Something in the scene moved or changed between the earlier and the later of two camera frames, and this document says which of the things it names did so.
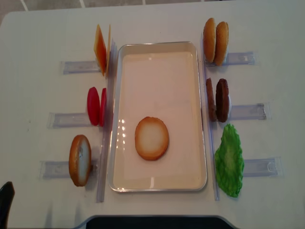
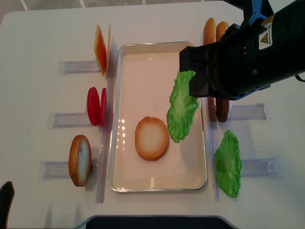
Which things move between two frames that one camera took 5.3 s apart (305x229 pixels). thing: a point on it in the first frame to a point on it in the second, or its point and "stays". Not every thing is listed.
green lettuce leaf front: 229,161 to 183,109
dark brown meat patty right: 222,100 stays
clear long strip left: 107,122 stays
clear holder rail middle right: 247,112 stays
